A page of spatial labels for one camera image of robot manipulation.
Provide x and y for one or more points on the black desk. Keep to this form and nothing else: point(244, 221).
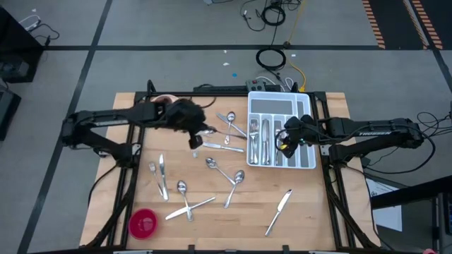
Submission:
point(406, 194)

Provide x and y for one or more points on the black equipment case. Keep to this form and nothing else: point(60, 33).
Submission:
point(8, 113)

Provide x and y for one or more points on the black bracket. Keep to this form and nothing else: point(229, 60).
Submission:
point(190, 249)

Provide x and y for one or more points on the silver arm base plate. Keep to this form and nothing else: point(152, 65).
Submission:
point(136, 149)
point(325, 151)

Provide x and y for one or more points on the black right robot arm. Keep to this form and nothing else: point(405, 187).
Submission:
point(374, 135)

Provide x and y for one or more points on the pink object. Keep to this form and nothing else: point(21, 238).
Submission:
point(430, 252)

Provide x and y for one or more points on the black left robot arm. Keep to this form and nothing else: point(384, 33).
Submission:
point(116, 114)

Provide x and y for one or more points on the scattered silver cutlery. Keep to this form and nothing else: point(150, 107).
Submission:
point(176, 94)

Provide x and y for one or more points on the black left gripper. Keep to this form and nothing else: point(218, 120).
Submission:
point(183, 116)

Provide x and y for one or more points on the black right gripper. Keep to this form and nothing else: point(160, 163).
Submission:
point(298, 130)

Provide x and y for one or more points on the white paper sheet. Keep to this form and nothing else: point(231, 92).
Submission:
point(388, 218)

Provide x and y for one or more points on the white cutlery tray organizer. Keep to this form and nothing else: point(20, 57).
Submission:
point(272, 106)

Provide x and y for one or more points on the grey power strip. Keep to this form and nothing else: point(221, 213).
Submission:
point(255, 86)

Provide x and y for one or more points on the red plastic bowl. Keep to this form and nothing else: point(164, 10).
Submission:
point(143, 224)

